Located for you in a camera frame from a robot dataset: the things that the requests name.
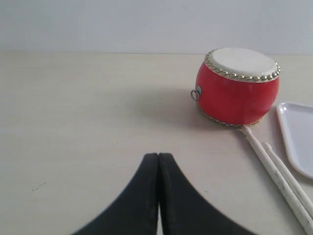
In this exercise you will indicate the white plastic tray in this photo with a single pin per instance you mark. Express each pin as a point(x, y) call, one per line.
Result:
point(296, 124)

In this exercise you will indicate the small red drum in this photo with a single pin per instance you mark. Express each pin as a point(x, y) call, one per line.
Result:
point(236, 86)

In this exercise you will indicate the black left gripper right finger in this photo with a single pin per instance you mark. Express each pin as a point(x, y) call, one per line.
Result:
point(184, 211)

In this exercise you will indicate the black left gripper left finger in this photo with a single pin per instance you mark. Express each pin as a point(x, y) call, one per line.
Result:
point(135, 210)

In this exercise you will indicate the white drumstick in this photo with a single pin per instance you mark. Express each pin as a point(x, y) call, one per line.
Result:
point(297, 208)
point(292, 182)

